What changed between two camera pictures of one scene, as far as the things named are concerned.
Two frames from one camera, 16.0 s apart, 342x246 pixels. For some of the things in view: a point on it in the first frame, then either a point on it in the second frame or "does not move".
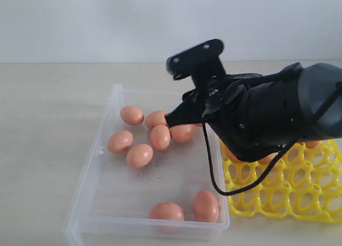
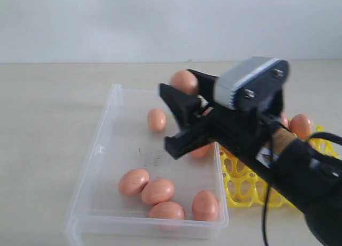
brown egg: (139, 155) to (157, 191)
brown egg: (119, 141) to (132, 181)
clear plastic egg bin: (142, 178) does not move
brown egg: (160, 137) to (185, 81)
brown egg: (168, 211) does not move
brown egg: (206, 207) does not move
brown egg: (132, 115) to (156, 120)
